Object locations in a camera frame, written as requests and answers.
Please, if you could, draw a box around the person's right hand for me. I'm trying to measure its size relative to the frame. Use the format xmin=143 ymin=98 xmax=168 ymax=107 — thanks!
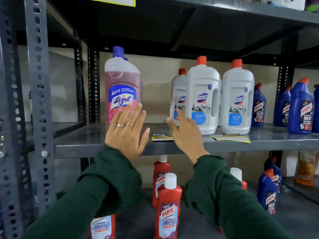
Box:
xmin=166 ymin=109 xmax=210 ymax=165

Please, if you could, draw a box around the person's left hand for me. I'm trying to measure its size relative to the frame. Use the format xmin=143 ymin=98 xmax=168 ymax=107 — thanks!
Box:
xmin=105 ymin=103 xmax=150 ymax=161

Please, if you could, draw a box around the person's left forearm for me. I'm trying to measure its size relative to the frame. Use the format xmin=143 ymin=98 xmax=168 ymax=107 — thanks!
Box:
xmin=22 ymin=145 xmax=144 ymax=239

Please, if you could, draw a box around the person's right forearm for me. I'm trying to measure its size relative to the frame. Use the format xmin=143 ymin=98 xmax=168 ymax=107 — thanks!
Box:
xmin=184 ymin=155 xmax=295 ymax=239

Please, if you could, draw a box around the black and yellow shelf label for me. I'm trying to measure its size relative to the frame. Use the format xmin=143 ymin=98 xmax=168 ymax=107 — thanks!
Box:
xmin=151 ymin=133 xmax=174 ymax=142

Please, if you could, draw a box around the white red-capped cleaner bottle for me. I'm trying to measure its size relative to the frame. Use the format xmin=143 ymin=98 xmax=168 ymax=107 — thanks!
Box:
xmin=220 ymin=59 xmax=255 ymax=135
xmin=170 ymin=68 xmax=188 ymax=127
xmin=185 ymin=56 xmax=222 ymax=136

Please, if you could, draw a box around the pink floor cleaner bottle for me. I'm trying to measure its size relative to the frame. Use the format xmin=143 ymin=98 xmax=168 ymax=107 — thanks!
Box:
xmin=104 ymin=46 xmax=143 ymax=134

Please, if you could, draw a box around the red bathroom cleaner bottle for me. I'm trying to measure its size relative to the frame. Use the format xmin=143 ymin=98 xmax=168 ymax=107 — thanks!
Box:
xmin=152 ymin=155 xmax=172 ymax=207
xmin=154 ymin=173 xmax=183 ymax=239
xmin=90 ymin=214 xmax=117 ymax=239
xmin=229 ymin=167 xmax=248 ymax=191

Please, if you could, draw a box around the yellow and green shelf label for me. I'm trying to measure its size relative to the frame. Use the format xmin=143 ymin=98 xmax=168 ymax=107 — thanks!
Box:
xmin=211 ymin=133 xmax=251 ymax=144

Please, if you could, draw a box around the blue toilet cleaner bottle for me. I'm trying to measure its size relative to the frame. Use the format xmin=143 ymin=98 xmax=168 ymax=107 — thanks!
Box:
xmin=251 ymin=83 xmax=267 ymax=127
xmin=273 ymin=84 xmax=292 ymax=127
xmin=287 ymin=78 xmax=315 ymax=135
xmin=257 ymin=168 xmax=280 ymax=215
xmin=311 ymin=84 xmax=319 ymax=134
xmin=264 ymin=156 xmax=283 ymax=190

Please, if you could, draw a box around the grey metal shelving rack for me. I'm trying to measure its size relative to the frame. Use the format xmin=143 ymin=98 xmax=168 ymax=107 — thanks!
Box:
xmin=24 ymin=0 xmax=319 ymax=239

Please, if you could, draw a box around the yellow paper shelf tag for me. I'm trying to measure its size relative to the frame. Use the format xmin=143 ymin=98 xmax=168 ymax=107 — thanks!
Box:
xmin=87 ymin=0 xmax=136 ymax=7

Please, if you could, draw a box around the grey slotted neighbouring rack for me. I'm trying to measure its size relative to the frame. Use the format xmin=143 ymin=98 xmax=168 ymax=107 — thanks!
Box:
xmin=0 ymin=0 xmax=34 ymax=239

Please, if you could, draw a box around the orange liquid bottle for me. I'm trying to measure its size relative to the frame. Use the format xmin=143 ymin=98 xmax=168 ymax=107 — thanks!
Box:
xmin=295 ymin=150 xmax=319 ymax=186

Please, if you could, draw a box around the white plastic container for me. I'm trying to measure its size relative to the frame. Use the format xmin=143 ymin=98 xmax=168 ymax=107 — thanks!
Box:
xmin=261 ymin=0 xmax=307 ymax=11

